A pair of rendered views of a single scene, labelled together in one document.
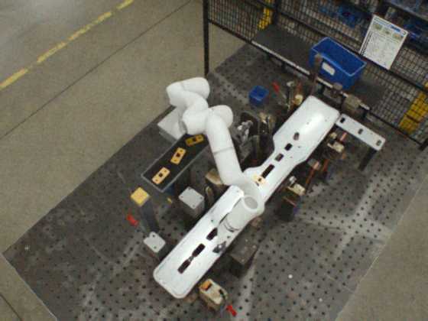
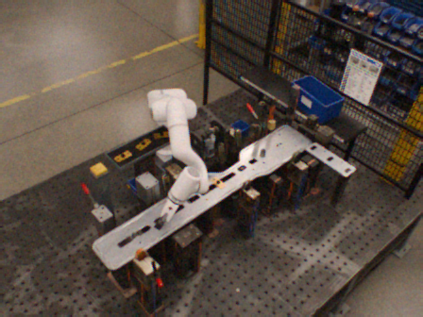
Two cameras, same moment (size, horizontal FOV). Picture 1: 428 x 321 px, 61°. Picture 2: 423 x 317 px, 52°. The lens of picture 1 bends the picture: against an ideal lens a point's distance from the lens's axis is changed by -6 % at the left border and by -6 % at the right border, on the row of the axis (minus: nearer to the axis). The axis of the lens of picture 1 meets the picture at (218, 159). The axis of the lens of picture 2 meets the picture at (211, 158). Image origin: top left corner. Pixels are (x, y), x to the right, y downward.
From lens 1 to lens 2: 73 cm
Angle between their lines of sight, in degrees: 16
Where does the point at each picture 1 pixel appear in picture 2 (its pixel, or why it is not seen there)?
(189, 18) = (198, 76)
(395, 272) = not seen: outside the picture
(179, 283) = (116, 256)
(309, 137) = (275, 157)
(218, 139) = (175, 115)
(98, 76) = (99, 112)
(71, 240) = (24, 224)
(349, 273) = (304, 299)
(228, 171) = (178, 142)
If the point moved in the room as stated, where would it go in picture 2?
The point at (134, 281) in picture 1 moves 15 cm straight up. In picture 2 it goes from (75, 269) to (70, 252)
